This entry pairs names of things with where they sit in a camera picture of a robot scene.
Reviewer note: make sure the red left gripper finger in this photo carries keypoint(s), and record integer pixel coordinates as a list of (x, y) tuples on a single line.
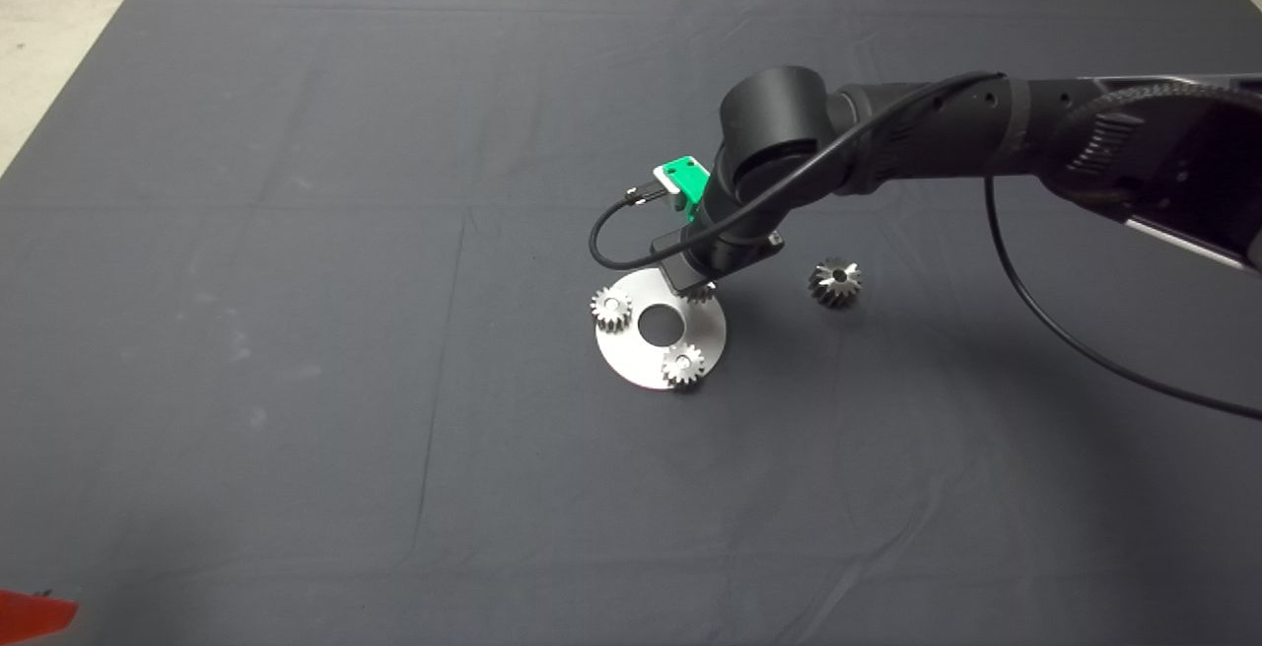
[(30, 616)]

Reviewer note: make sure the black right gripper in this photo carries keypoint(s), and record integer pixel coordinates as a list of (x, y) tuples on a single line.
[(715, 259)]

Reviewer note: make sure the small steel gear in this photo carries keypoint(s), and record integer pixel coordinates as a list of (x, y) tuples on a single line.
[(702, 294), (610, 311), (681, 368)]

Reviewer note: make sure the large dark steel gear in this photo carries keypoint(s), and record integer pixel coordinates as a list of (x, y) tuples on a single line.
[(836, 283)]

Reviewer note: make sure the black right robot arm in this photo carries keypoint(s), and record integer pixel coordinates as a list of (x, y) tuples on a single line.
[(927, 133)]

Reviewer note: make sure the round metal plate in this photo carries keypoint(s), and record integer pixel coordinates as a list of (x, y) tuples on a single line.
[(631, 360)]

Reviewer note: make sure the dark grey table cloth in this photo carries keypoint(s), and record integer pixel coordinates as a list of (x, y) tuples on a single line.
[(296, 330)]

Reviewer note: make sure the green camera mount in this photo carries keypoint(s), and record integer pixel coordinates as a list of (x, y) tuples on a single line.
[(687, 175)]

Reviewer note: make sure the small silver camera box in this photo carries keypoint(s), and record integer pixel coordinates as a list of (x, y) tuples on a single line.
[(666, 182)]

